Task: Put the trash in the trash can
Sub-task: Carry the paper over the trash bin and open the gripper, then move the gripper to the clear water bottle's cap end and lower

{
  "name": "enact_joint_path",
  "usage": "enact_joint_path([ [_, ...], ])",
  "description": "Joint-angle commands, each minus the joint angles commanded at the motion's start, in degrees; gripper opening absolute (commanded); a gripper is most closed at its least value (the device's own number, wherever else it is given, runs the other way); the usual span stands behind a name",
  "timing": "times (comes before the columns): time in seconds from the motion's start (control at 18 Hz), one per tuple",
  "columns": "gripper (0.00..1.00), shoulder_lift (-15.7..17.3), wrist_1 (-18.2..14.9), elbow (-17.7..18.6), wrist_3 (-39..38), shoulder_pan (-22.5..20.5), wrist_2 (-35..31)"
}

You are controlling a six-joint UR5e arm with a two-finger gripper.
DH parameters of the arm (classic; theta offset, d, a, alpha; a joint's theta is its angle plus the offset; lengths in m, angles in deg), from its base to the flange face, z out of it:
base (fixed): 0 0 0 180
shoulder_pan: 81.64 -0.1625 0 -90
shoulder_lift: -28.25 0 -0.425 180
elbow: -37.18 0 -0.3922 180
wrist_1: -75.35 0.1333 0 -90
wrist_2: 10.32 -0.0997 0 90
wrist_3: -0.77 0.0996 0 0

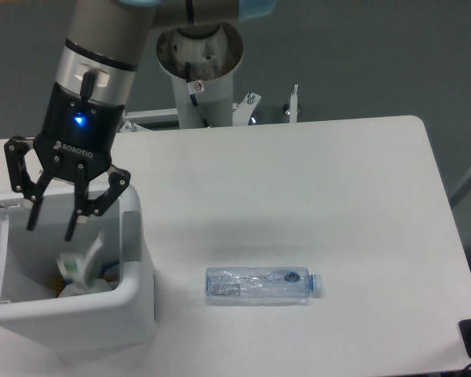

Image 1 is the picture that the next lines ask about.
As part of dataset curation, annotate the clear plastic water bottle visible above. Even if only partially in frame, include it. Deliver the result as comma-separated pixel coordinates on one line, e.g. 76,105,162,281
205,266,323,303

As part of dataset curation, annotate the white metal base frame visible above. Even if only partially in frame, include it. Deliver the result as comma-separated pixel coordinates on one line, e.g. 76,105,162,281
119,83,301,133

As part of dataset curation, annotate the black cable on pedestal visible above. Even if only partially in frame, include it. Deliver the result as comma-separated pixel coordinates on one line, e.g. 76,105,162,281
184,61,212,128

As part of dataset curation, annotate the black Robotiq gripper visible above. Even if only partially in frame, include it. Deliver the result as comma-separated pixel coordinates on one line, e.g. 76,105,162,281
4,82,131,241

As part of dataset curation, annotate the white paper wrapper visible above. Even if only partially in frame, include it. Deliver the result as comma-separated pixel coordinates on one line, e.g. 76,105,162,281
57,230,104,284

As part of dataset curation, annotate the white plastic trash can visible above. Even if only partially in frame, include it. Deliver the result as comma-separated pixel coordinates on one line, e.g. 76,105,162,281
0,185,157,351

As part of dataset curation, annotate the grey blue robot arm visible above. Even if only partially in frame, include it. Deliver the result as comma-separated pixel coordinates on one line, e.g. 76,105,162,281
4,1,276,240

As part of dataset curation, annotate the blue yellow snack bag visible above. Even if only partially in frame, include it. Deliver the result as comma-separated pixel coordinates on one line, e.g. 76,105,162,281
47,263,120,297

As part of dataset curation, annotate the white crumpled tissue in bin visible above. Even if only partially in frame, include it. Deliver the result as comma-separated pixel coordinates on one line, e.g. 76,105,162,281
58,279,113,298

